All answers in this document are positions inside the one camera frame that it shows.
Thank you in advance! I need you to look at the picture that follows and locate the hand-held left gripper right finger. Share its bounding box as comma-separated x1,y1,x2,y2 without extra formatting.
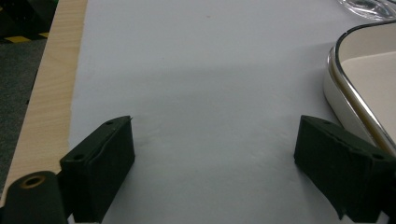
293,115,396,223

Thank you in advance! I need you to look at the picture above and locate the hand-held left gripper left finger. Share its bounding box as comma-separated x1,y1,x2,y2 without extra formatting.
59,115,136,224

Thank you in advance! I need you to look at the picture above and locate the white square plate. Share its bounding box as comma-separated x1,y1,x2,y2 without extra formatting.
322,20,396,157

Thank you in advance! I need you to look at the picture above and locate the white paper sheet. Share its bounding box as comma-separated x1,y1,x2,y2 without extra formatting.
66,0,396,224

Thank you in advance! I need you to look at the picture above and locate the black stand base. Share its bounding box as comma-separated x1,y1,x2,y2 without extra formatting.
0,0,59,44

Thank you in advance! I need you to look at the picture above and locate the clear drinking glass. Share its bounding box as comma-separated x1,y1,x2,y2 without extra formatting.
337,0,396,21

